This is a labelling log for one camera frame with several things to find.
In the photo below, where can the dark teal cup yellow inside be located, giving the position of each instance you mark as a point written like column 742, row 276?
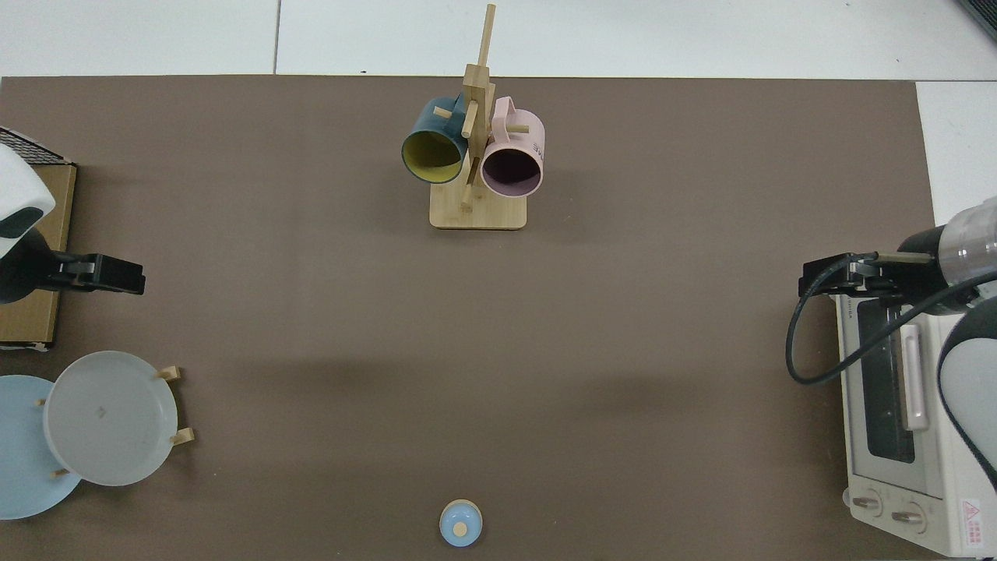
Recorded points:
column 431, row 125

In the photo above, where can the pink cup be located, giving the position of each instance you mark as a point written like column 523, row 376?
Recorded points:
column 520, row 140

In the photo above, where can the brown table cloth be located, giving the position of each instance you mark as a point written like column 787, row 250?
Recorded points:
column 498, row 351

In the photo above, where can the small blue round thing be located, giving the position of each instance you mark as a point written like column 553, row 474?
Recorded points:
column 460, row 523

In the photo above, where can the light blue plate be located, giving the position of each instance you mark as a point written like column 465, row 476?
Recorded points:
column 23, row 460

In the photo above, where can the wooden plate rack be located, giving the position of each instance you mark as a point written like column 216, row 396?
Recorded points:
column 167, row 373

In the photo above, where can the pale toaster oven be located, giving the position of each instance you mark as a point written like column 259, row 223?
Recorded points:
column 880, row 467

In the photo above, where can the dark grey panel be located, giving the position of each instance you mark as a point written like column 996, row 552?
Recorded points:
column 983, row 14

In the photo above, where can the wooden cup stand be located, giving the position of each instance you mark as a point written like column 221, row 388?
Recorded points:
column 477, row 212

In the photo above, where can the grey plate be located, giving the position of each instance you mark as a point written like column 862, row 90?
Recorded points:
column 109, row 421

